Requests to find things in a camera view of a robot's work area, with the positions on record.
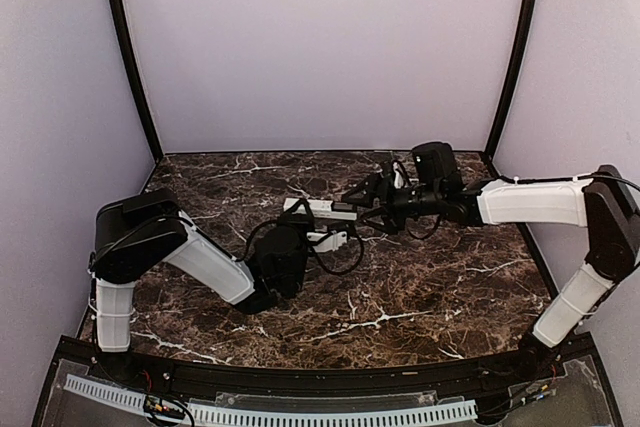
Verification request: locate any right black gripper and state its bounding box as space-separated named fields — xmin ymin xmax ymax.
xmin=342 ymin=172 xmax=444 ymax=234

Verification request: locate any white remote control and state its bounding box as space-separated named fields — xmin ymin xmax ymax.
xmin=283 ymin=197 xmax=358 ymax=222

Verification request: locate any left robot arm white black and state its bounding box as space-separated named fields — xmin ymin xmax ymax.
xmin=89 ymin=188 xmax=314 ymax=383

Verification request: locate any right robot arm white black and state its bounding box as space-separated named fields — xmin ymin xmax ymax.
xmin=342 ymin=141 xmax=639 ymax=381

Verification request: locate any white slotted cable duct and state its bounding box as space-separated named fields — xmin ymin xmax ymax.
xmin=63 ymin=374 xmax=478 ymax=426

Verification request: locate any black front rail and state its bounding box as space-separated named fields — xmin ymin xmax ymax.
xmin=125 ymin=352 xmax=520 ymax=397

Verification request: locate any right black frame post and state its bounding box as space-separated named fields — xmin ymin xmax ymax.
xmin=483 ymin=0 xmax=536 ymax=163

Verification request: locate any black frame post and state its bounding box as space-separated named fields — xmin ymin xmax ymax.
xmin=483 ymin=0 xmax=536 ymax=163
xmin=108 ymin=0 xmax=164 ymax=164

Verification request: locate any left black frame post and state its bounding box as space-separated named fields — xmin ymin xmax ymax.
xmin=108 ymin=0 xmax=164 ymax=164

